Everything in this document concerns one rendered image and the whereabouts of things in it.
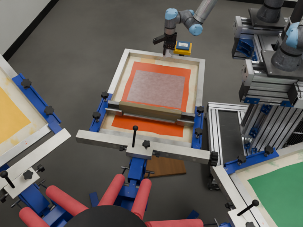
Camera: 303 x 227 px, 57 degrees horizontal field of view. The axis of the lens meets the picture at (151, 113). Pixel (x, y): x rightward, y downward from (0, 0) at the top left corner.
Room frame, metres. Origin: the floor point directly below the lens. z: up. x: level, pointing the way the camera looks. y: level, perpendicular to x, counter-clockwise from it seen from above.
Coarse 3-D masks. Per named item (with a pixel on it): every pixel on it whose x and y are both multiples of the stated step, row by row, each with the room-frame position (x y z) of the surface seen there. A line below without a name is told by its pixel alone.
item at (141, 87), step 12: (132, 72) 1.47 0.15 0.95; (144, 72) 1.48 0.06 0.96; (156, 72) 1.48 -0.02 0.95; (132, 84) 1.35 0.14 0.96; (144, 84) 1.35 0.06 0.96; (156, 84) 1.36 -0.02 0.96; (132, 96) 1.24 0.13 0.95; (144, 96) 1.24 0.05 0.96; (120, 120) 1.03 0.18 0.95; (132, 120) 1.04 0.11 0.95; (144, 120) 1.04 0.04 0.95
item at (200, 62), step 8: (128, 56) 1.62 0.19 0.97; (136, 56) 1.64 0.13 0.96; (144, 56) 1.63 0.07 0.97; (152, 56) 1.63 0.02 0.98; (160, 56) 1.62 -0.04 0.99; (176, 56) 1.63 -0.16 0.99; (120, 64) 1.50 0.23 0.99; (192, 64) 1.59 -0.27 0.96; (200, 64) 1.55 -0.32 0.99; (120, 72) 1.42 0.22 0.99; (200, 72) 1.47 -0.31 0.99; (112, 80) 1.34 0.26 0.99; (200, 80) 1.39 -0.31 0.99; (112, 88) 1.26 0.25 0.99; (200, 88) 1.31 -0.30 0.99; (112, 96) 1.20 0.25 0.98; (200, 96) 1.23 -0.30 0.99; (200, 104) 1.16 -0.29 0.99; (104, 120) 1.02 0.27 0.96; (128, 136) 0.89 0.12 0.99; (136, 136) 0.90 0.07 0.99; (144, 136) 0.90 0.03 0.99; (192, 136) 0.93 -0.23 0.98; (176, 144) 0.86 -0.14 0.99; (184, 144) 0.87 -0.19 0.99
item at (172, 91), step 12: (168, 72) 1.49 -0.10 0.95; (180, 72) 1.50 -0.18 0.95; (168, 84) 1.37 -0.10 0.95; (180, 84) 1.37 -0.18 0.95; (156, 96) 1.25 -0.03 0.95; (168, 96) 1.25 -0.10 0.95; (180, 96) 1.26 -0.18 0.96; (168, 108) 1.15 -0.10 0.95; (180, 108) 1.16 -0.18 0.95; (156, 132) 0.96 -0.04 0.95; (168, 132) 0.97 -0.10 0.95; (180, 132) 0.97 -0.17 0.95
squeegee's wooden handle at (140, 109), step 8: (120, 104) 1.07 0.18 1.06; (128, 104) 1.07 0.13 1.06; (136, 104) 1.07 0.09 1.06; (128, 112) 1.06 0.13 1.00; (136, 112) 1.05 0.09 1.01; (144, 112) 1.05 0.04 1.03; (152, 112) 1.04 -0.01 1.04; (160, 112) 1.03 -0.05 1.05; (168, 112) 1.03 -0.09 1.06; (176, 112) 1.03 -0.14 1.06; (176, 120) 1.02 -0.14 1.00
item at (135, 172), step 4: (132, 160) 0.72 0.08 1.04; (136, 160) 0.72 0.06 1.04; (140, 160) 0.72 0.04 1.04; (144, 160) 0.72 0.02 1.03; (132, 164) 0.69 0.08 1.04; (136, 164) 0.69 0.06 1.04; (140, 164) 0.70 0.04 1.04; (132, 168) 0.67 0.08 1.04; (136, 168) 0.67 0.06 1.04; (140, 168) 0.67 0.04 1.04; (132, 172) 0.65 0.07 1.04; (136, 172) 0.65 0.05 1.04; (140, 172) 0.65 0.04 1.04; (128, 176) 0.63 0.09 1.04; (132, 176) 0.63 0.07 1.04; (136, 176) 0.63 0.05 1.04; (140, 176) 0.63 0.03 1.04; (128, 180) 0.62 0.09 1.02; (136, 180) 0.62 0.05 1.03; (140, 180) 0.63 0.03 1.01
